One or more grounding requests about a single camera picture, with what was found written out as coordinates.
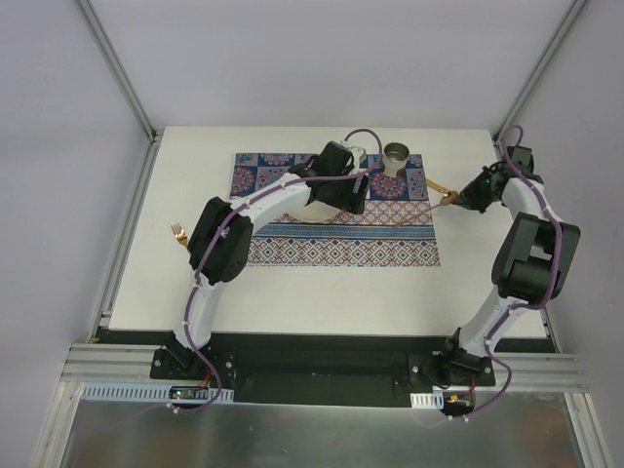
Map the cream plate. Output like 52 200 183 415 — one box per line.
287 201 340 223

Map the copper spoon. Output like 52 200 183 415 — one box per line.
394 191 459 227

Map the gold knife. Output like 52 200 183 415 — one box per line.
426 179 451 194

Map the patterned cloth placemat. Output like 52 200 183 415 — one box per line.
248 154 441 267

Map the metal cup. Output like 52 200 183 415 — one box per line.
382 142 410 178

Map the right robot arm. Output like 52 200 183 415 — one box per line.
439 145 581 385

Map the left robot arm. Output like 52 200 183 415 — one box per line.
166 141 370 379

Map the gold fork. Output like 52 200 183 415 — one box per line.
171 222 188 249

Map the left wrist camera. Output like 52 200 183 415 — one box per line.
342 140 367 171

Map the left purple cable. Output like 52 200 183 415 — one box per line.
165 128 383 415

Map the right aluminium frame post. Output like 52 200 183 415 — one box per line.
491 0 592 143

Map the aluminium frame post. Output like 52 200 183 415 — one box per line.
491 0 592 143
73 0 157 142

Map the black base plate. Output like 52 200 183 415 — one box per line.
150 332 495 408

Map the left aluminium frame post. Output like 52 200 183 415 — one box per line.
73 0 157 142

